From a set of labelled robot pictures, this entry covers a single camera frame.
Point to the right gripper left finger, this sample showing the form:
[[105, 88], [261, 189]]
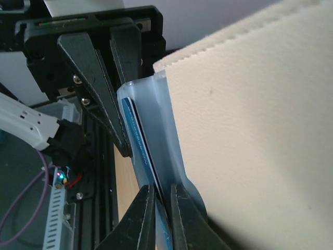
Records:
[[137, 228]]

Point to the white card holder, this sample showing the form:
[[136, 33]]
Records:
[[243, 119]]

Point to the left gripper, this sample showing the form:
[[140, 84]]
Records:
[[93, 54]]

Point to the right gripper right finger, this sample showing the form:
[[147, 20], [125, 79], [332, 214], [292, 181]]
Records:
[[189, 228]]

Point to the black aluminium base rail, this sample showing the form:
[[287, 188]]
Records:
[[95, 195]]

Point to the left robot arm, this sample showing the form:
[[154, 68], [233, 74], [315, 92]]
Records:
[[62, 140]]

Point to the white slotted cable duct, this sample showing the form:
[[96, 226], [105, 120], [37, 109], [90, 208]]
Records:
[[59, 231]]

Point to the blue credit card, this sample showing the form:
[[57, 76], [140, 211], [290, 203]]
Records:
[[144, 170]]

